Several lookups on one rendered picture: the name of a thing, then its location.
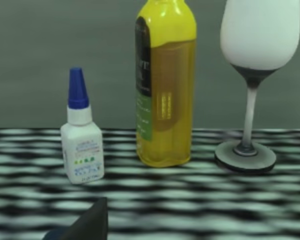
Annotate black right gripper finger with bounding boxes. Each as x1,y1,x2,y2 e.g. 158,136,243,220
43,196,108,240

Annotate white glue bottle blue cap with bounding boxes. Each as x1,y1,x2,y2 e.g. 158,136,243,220
60,66,104,185

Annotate yellow olive oil bottle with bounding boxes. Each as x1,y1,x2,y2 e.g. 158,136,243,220
134,0,198,168

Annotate white wine glass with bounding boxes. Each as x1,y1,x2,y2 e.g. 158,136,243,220
214,0,300,174

